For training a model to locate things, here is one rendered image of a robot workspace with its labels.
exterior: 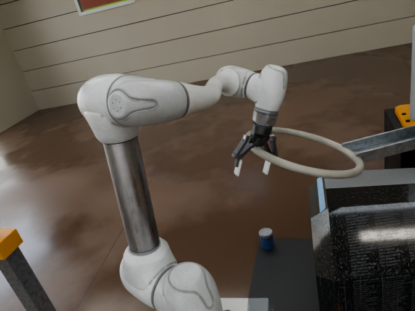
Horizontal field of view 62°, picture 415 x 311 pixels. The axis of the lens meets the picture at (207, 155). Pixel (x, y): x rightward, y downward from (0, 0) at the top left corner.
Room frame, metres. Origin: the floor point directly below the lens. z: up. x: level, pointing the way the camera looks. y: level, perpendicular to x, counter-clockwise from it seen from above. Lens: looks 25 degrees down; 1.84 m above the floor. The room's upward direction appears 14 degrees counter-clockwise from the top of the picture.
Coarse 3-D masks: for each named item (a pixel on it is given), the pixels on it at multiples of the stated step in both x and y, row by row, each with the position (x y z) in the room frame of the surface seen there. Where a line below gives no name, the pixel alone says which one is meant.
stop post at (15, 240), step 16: (0, 240) 1.28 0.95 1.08; (16, 240) 1.33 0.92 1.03; (0, 256) 1.25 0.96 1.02; (16, 256) 1.31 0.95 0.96; (16, 272) 1.28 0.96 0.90; (32, 272) 1.34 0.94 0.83; (16, 288) 1.29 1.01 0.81; (32, 288) 1.30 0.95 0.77; (32, 304) 1.27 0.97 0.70; (48, 304) 1.32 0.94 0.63
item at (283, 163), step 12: (276, 132) 1.48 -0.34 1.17; (288, 132) 1.48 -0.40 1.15; (300, 132) 1.48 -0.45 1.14; (336, 144) 1.37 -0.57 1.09; (264, 156) 1.13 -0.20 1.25; (348, 156) 1.28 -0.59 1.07; (288, 168) 1.06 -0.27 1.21; (300, 168) 1.05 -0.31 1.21; (312, 168) 1.04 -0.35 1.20; (360, 168) 1.10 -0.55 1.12
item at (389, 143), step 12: (384, 132) 1.36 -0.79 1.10; (396, 132) 1.35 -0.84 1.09; (408, 132) 1.35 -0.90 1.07; (348, 144) 1.33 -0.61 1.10; (360, 144) 1.34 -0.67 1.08; (372, 144) 1.34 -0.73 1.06; (384, 144) 1.32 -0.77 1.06; (396, 144) 1.23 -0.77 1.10; (408, 144) 1.24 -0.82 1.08; (360, 156) 1.22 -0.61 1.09; (372, 156) 1.23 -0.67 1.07; (384, 156) 1.23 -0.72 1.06
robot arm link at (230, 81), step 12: (228, 72) 1.26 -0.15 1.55; (240, 72) 1.26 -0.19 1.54; (252, 72) 1.26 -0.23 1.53; (216, 84) 1.05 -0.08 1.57; (228, 84) 1.22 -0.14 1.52; (240, 84) 1.23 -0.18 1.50; (192, 96) 0.87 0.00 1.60; (204, 96) 0.92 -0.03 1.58; (216, 96) 0.97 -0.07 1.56; (240, 96) 1.25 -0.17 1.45; (192, 108) 0.87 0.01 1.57; (204, 108) 0.93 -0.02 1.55
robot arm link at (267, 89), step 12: (264, 72) 1.19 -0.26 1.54; (276, 72) 1.16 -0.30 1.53; (252, 84) 1.21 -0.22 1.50; (264, 84) 1.17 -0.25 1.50; (276, 84) 1.15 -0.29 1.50; (252, 96) 1.20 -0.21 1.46; (264, 96) 1.16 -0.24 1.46; (276, 96) 1.15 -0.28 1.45; (264, 108) 1.16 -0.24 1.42; (276, 108) 1.16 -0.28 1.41
